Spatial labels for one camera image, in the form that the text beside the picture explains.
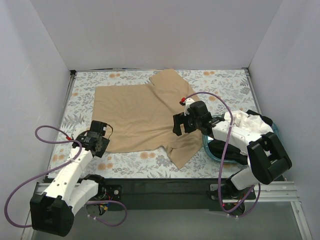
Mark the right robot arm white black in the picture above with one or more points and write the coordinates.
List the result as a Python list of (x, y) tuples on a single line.
[(267, 158)]

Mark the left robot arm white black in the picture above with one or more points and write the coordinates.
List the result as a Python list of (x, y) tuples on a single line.
[(53, 211)]

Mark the beige t shirt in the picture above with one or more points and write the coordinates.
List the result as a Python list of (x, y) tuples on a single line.
[(142, 116)]

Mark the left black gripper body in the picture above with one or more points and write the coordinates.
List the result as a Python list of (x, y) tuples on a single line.
[(100, 147)]

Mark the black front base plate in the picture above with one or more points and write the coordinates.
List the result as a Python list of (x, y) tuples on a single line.
[(164, 193)]

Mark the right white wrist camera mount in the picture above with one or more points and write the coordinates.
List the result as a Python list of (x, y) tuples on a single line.
[(186, 102)]

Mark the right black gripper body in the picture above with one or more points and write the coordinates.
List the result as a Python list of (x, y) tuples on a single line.
[(185, 122)]

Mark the floral patterned table mat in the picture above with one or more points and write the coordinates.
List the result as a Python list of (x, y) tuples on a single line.
[(219, 89)]

